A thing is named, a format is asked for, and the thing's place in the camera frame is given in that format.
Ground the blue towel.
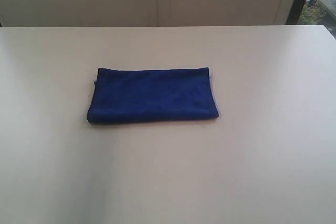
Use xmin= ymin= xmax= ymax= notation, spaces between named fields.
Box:
xmin=87 ymin=67 xmax=219 ymax=124

